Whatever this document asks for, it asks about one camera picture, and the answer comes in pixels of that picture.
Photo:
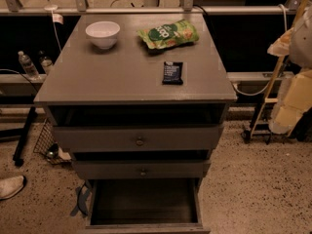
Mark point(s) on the dark rxbar blueberry bar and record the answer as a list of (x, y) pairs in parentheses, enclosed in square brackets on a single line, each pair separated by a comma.
[(172, 73)]

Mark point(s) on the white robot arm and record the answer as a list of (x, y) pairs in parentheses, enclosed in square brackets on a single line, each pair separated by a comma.
[(295, 94)]

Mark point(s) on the grey drawer cabinet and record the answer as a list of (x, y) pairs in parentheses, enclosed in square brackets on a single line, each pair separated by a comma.
[(129, 74)]

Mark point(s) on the grey top drawer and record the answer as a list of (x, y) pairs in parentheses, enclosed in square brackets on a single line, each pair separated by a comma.
[(155, 127)]

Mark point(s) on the grey drawer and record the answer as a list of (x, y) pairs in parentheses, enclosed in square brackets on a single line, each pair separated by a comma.
[(145, 206), (141, 164), (155, 127)]

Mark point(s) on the grey middle drawer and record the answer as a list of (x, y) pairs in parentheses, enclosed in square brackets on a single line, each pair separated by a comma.
[(141, 164)]

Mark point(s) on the grey bottom drawer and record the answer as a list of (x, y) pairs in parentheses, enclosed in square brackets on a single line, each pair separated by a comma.
[(145, 206)]

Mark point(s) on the green snack bag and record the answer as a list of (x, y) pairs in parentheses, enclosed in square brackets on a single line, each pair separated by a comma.
[(169, 35)]

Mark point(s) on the white bowl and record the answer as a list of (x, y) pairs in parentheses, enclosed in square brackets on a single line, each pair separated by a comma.
[(103, 34)]

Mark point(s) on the yellow wooden ladder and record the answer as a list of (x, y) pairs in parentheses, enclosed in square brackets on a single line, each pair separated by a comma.
[(299, 7)]

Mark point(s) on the clear plastic water bottle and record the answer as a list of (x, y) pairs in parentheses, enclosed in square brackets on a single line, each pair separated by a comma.
[(28, 65)]

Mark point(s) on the black tripod leg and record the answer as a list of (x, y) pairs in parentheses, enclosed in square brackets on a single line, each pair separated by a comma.
[(22, 140)]

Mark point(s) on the white shoe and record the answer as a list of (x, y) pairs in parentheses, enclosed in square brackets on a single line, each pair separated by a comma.
[(11, 186)]

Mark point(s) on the metal railing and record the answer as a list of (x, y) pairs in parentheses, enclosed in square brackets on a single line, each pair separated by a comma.
[(82, 7)]

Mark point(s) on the black wire basket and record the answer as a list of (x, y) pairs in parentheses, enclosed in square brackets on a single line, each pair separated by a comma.
[(48, 148)]

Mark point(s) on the white lamp with cord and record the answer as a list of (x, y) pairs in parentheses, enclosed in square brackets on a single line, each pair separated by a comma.
[(56, 18)]

